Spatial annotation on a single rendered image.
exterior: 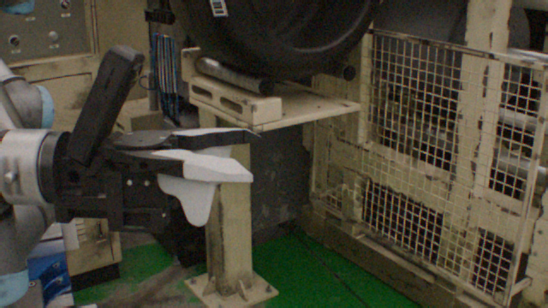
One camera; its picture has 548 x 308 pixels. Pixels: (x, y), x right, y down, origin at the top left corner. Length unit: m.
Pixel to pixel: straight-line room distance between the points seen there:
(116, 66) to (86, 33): 1.48
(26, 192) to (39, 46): 1.43
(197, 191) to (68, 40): 1.54
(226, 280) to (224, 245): 0.14
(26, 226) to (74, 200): 0.12
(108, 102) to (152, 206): 0.10
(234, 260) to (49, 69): 0.92
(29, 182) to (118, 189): 0.09
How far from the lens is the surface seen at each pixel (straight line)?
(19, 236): 0.63
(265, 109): 1.40
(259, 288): 2.15
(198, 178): 0.44
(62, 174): 0.54
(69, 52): 1.97
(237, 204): 1.93
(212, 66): 1.58
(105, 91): 0.50
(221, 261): 2.00
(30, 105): 1.32
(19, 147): 0.54
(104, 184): 0.51
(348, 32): 1.51
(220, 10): 1.29
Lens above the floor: 1.24
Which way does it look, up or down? 21 degrees down
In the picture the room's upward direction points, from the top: straight up
